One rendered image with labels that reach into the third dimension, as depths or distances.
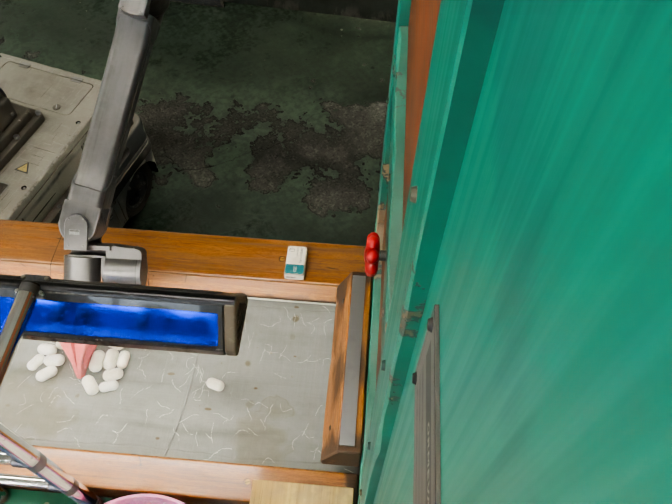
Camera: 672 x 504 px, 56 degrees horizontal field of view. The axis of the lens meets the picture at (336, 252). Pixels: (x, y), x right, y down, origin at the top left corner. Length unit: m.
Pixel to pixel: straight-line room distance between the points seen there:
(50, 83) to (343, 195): 0.99
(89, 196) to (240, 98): 1.60
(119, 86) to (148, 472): 0.59
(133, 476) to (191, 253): 0.40
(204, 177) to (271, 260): 1.19
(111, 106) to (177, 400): 0.48
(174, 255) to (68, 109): 0.87
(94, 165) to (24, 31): 2.13
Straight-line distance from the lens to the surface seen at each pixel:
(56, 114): 1.98
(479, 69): 0.20
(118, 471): 1.06
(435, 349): 0.25
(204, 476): 1.03
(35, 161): 1.87
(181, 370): 1.12
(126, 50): 1.08
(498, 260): 0.16
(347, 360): 0.96
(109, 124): 1.07
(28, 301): 0.79
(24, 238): 1.32
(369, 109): 2.54
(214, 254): 1.19
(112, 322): 0.79
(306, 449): 1.05
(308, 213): 2.19
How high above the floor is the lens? 1.74
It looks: 56 degrees down
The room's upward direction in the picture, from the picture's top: 1 degrees clockwise
